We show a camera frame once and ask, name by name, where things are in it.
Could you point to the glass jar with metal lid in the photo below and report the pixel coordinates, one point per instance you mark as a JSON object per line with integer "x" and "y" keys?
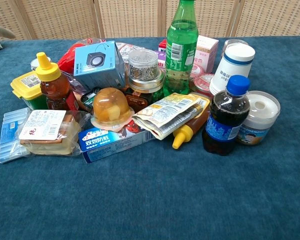
{"x": 147, "y": 86}

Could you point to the clear jar of paper clips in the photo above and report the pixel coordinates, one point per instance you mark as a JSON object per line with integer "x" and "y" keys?
{"x": 143, "y": 65}

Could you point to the round clear-lid tub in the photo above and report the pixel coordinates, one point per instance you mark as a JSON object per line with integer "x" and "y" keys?
{"x": 258, "y": 120}

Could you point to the yellow lid green container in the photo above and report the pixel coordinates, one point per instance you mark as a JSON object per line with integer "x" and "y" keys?
{"x": 27, "y": 86}

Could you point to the folded yellow white snack pouch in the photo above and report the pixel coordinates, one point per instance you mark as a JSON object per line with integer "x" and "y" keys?
{"x": 165, "y": 112}

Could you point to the dark brown sauce packet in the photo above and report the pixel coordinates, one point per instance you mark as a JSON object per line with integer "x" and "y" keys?
{"x": 137, "y": 100}

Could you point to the lying honey bottle yellow nozzle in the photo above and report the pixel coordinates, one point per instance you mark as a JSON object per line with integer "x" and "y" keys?
{"x": 190, "y": 125}

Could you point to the fruit jelly cup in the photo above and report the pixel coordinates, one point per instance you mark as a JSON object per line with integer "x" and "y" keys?
{"x": 111, "y": 107}

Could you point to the blue toothpaste box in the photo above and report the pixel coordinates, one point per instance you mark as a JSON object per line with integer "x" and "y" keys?
{"x": 115, "y": 145}

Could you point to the purple small box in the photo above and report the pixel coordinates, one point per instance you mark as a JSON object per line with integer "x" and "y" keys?
{"x": 161, "y": 58}

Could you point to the round red white lidded cup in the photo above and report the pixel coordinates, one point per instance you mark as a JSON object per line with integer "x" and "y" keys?
{"x": 202, "y": 83}

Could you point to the small toy car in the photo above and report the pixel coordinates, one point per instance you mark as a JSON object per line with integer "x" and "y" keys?
{"x": 89, "y": 95}

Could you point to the blue velvet tablecloth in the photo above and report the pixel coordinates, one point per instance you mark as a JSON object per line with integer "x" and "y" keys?
{"x": 150, "y": 190}

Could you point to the red and white small box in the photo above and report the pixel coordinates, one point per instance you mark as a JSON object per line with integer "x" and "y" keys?
{"x": 162, "y": 47}

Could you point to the green plastic soda bottle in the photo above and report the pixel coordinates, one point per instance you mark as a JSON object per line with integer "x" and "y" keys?
{"x": 181, "y": 52}

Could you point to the cola bottle with blue cap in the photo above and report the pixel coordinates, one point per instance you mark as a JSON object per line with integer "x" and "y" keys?
{"x": 226, "y": 117}

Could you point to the light blue speaker box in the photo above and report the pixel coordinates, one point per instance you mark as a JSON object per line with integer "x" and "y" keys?
{"x": 97, "y": 63}

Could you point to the pink and white carton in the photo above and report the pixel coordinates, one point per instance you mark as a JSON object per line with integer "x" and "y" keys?
{"x": 207, "y": 51}

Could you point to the stack of white paper cups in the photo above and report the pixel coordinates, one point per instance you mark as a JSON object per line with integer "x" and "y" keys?
{"x": 233, "y": 67}

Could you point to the wrapped sandwich with white label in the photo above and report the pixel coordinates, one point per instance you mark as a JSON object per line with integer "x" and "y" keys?
{"x": 50, "y": 132}

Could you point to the honey bottle with yellow cap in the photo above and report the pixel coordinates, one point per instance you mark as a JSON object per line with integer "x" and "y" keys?
{"x": 54, "y": 86}

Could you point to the woven folding screen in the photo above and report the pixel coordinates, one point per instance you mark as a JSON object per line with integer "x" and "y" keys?
{"x": 140, "y": 17}

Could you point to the red plastic snack bag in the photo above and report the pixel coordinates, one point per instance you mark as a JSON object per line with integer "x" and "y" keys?
{"x": 68, "y": 56}

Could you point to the pale blue plastic pack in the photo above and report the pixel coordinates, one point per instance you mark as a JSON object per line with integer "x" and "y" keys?
{"x": 8, "y": 135}

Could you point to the grey plush toy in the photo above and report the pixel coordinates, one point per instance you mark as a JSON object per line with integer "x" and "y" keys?
{"x": 0, "y": 31}

